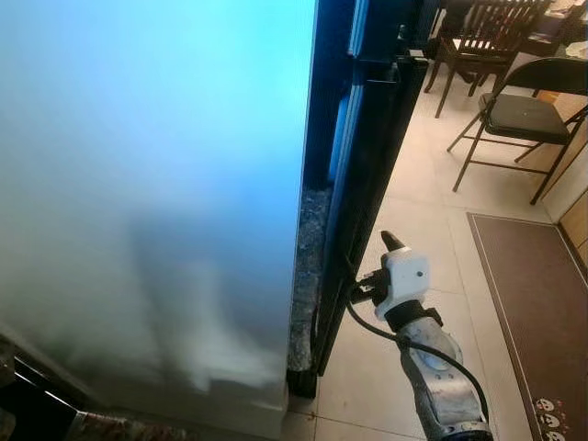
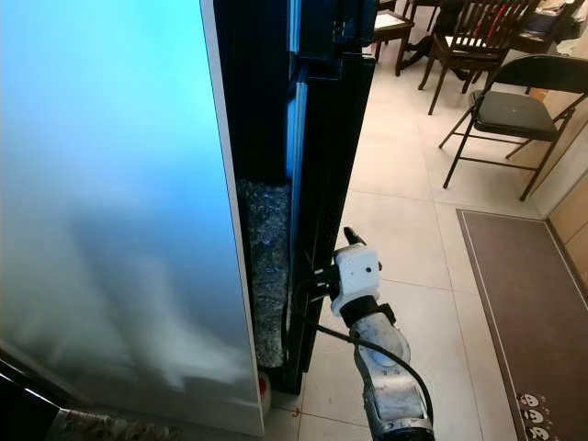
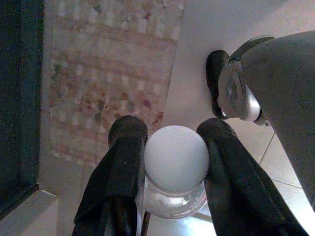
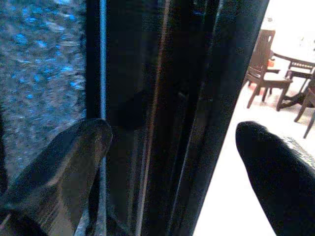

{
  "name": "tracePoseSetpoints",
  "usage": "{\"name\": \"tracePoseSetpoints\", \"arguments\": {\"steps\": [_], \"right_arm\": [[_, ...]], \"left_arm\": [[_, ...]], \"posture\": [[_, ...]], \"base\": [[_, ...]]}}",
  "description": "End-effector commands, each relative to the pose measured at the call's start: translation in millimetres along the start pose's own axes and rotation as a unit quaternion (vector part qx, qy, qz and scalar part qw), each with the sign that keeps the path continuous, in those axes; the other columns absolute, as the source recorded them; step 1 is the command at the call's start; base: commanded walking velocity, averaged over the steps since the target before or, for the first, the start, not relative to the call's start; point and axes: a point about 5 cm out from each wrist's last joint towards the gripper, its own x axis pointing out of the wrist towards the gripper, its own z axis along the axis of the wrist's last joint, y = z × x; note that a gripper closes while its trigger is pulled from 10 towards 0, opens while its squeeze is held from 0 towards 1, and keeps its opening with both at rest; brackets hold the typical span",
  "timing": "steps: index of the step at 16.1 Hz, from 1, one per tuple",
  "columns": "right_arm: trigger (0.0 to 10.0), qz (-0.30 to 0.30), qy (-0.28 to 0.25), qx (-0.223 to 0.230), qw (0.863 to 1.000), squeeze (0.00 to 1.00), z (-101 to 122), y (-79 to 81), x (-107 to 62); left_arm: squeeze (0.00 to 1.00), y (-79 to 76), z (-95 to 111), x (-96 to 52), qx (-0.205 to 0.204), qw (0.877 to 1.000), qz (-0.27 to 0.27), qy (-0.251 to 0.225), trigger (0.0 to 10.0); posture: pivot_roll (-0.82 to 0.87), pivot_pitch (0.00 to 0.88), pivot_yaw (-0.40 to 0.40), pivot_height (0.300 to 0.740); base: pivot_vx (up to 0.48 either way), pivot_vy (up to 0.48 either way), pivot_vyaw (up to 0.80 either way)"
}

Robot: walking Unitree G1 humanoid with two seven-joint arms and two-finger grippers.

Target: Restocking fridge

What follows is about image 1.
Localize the dark wooden slat-back chair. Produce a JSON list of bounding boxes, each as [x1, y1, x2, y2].
[[424, 0, 552, 119]]

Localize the white fridge door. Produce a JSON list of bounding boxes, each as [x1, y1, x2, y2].
[[0, 0, 318, 440]]

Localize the black compartment with chrome trim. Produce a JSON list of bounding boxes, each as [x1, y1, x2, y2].
[[0, 322, 93, 441]]

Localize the speckled stone base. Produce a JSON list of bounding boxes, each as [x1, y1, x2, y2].
[[69, 412, 194, 441]]

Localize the speckled granite counter side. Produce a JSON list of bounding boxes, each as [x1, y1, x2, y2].
[[288, 188, 332, 373]]

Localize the brown floor mat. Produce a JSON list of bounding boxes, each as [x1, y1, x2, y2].
[[467, 213, 588, 441]]

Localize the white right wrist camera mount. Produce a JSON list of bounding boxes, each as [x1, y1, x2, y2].
[[377, 246, 431, 318]]

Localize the wooden chair with blue cushion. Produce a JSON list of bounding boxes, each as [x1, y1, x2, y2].
[[524, 0, 588, 56]]

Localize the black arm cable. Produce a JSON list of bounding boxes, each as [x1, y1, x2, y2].
[[345, 299, 492, 433]]

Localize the black fridge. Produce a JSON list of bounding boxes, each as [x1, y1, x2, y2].
[[303, 0, 430, 373]]

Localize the light wood cabinet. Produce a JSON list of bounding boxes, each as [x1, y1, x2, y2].
[[517, 90, 588, 267]]

